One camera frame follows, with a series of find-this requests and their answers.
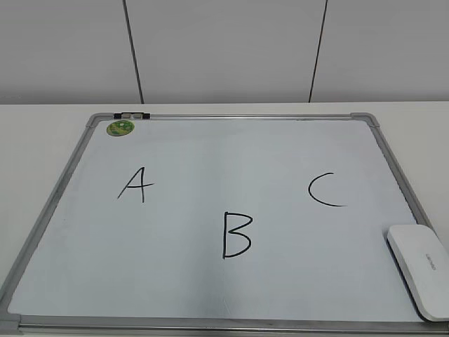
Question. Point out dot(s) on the black silver board clip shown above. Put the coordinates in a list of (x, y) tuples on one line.
[(132, 115)]

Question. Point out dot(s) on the white framed whiteboard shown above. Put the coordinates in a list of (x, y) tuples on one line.
[(221, 225)]

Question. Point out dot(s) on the white rectangular board eraser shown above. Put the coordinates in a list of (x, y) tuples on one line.
[(423, 261)]

